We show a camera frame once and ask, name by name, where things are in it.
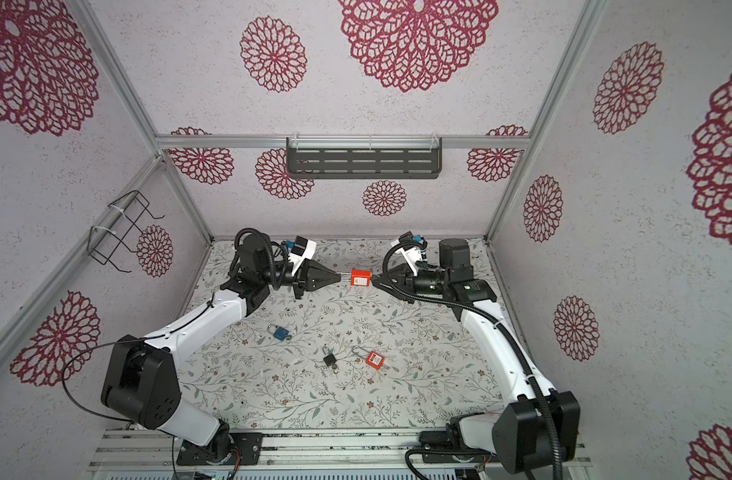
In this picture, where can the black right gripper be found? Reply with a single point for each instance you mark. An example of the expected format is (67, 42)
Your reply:
(404, 282)

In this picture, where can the grey metal wall shelf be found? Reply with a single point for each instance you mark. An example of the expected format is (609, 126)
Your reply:
(371, 158)

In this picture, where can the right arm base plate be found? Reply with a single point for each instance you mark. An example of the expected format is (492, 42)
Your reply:
(443, 447)

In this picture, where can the red padlock with warning label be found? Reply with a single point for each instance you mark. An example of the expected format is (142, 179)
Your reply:
(370, 357)

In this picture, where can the aluminium front rail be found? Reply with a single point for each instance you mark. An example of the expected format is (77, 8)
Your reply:
(280, 449)

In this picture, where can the blue padlock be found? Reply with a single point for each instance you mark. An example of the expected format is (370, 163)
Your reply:
(279, 333)

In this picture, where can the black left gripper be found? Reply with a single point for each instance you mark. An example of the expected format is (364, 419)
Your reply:
(311, 276)

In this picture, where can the black padlock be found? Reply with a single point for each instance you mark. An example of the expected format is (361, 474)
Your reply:
(330, 359)

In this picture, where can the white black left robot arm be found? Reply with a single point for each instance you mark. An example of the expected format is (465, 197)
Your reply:
(141, 383)

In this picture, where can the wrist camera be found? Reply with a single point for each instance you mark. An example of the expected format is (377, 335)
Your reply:
(413, 247)
(300, 248)

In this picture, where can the red padlock with property label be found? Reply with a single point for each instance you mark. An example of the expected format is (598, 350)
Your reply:
(358, 278)

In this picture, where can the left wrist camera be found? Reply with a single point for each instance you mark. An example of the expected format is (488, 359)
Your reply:
(300, 248)

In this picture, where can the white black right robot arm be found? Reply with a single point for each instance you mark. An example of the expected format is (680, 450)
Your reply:
(538, 427)

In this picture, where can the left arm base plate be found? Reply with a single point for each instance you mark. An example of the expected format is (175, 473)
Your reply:
(224, 449)

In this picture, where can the black wire wall basket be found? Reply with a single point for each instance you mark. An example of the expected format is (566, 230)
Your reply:
(104, 241)

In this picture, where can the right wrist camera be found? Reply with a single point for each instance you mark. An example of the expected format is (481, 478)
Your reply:
(413, 247)

